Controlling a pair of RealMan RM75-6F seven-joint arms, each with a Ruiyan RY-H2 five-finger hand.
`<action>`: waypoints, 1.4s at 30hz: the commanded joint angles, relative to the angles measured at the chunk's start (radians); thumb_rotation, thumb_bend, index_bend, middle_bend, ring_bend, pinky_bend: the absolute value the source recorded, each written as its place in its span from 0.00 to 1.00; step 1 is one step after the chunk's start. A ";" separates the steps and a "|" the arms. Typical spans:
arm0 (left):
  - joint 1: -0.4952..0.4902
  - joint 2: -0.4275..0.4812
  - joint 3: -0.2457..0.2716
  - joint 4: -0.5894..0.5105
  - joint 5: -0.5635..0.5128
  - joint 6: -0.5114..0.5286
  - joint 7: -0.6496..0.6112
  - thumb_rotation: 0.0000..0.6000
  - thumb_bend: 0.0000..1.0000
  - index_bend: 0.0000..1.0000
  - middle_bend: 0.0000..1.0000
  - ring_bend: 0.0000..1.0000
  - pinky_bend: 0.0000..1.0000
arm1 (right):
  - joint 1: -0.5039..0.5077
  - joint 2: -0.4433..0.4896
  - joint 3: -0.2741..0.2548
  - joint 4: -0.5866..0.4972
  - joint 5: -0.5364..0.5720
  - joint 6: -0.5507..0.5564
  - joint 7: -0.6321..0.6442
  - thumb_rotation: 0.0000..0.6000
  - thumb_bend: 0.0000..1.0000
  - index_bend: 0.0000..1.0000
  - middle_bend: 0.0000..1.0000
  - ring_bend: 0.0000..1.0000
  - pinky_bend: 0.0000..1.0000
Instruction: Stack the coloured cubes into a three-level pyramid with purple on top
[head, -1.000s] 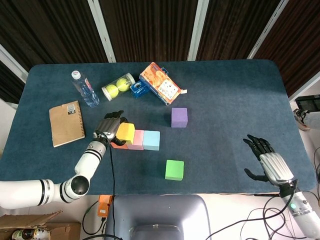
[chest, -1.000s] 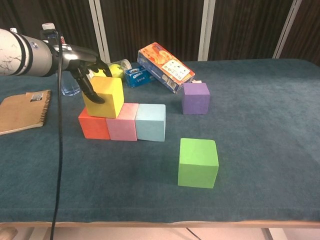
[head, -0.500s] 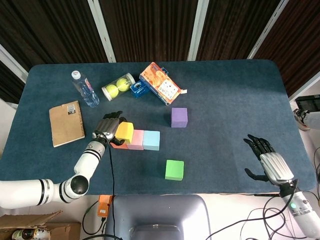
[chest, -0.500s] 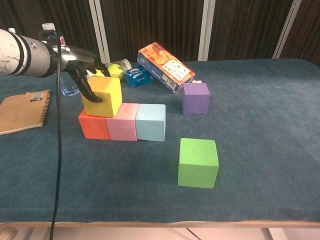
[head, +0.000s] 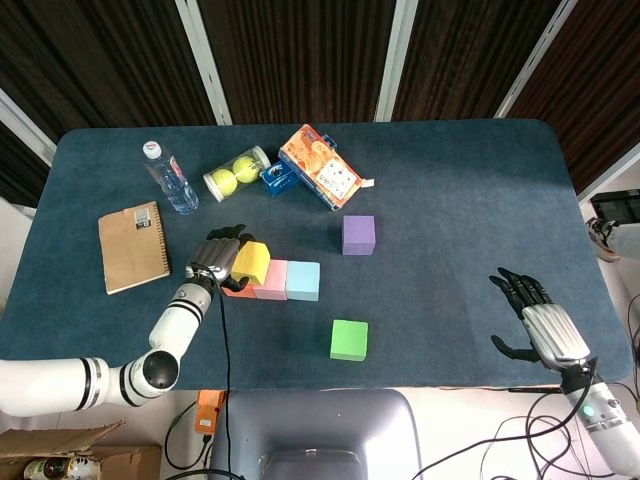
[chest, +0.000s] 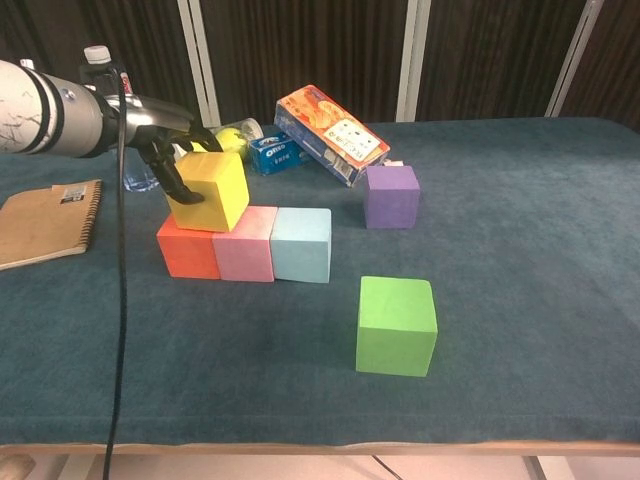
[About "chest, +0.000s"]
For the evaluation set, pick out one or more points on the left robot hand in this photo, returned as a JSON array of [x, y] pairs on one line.
[[150, 120]]

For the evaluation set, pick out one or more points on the yellow foam cube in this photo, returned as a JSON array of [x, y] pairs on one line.
[[220, 192]]

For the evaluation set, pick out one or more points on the orange foam cube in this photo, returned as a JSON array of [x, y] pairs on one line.
[[190, 255]]

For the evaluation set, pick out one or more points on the light blue foam cube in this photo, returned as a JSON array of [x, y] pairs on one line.
[[302, 247]]

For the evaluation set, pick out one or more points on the green foam cube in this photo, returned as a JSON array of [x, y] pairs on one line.
[[395, 330]]

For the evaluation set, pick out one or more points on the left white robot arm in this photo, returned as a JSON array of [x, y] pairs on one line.
[[45, 115]]

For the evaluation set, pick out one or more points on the yellow-green tennis ball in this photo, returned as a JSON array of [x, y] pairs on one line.
[[232, 140], [199, 147]]

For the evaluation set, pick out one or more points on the clear plastic water bottle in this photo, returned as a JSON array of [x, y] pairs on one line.
[[97, 54]]

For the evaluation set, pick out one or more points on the clear tennis ball tube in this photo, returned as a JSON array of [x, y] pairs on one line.
[[252, 129]]

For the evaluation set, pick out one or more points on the blue Oreo box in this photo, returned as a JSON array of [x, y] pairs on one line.
[[277, 155]]

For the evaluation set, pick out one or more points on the brown spiral notebook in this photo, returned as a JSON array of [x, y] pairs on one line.
[[45, 225]]

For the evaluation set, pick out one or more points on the pink foam cube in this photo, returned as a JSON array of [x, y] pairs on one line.
[[245, 255]]

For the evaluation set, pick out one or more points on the orange cracker box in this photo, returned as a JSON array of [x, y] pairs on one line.
[[330, 132]]

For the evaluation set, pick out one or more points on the small white eraser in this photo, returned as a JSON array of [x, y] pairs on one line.
[[394, 163]]

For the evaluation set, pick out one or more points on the purple foam cube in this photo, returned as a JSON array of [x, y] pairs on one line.
[[390, 200]]

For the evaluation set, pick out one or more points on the dark blue tablecloth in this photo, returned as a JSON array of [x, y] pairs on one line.
[[500, 325]]

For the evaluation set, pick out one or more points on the white metal frame post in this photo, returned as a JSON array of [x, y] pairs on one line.
[[414, 60], [200, 65], [575, 60]]

